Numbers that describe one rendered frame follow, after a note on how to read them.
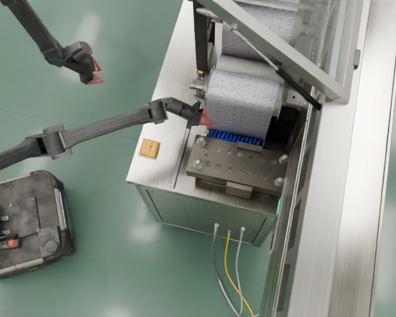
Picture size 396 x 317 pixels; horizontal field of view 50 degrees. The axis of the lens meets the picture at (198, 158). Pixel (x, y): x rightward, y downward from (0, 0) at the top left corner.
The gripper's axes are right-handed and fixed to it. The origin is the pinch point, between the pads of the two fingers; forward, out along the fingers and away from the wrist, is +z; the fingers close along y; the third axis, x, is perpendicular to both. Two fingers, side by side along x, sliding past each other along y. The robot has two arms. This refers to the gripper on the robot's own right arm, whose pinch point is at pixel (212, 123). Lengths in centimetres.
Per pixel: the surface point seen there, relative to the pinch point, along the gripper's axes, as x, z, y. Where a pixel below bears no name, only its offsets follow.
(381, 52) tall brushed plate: 56, 26, -19
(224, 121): 6.0, 1.9, 0.3
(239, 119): 12.7, 4.8, 0.3
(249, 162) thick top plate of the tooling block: 4.6, 17.4, 11.0
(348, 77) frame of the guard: 70, 2, 8
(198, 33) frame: 1.6, -16.1, -33.2
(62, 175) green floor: -141, -33, 9
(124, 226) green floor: -117, 10, 31
